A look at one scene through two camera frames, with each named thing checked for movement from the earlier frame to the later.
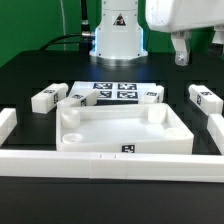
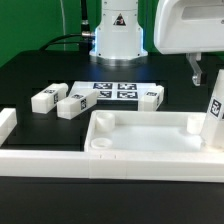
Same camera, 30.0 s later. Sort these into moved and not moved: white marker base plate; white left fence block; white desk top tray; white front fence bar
Moved: white desk top tray
Not moved: white front fence bar; white marker base plate; white left fence block
